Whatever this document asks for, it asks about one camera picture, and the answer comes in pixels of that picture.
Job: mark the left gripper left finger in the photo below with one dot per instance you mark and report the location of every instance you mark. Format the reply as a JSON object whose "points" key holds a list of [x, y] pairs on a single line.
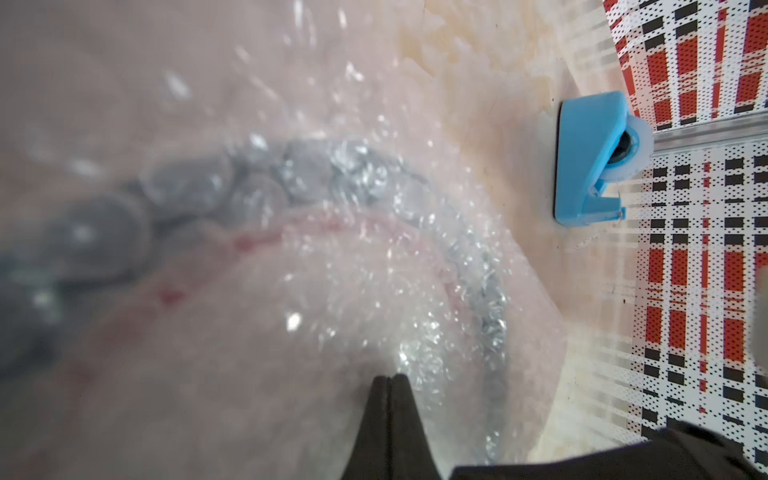
{"points": [[370, 455]]}

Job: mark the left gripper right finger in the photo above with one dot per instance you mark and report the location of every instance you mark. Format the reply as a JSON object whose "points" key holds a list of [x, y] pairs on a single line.
{"points": [[411, 457]]}

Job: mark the white plate green red rim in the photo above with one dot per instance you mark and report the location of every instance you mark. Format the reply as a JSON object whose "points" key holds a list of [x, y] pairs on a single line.
{"points": [[223, 318]]}

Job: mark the clear bubble wrap sheet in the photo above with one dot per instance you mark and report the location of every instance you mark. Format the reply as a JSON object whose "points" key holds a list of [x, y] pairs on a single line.
{"points": [[93, 93]]}

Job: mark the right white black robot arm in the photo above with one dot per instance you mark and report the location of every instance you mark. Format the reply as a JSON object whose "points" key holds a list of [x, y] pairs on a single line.
{"points": [[682, 451]]}

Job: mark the blue tape dispenser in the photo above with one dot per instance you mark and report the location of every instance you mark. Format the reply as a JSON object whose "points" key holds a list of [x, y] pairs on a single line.
{"points": [[599, 143]]}

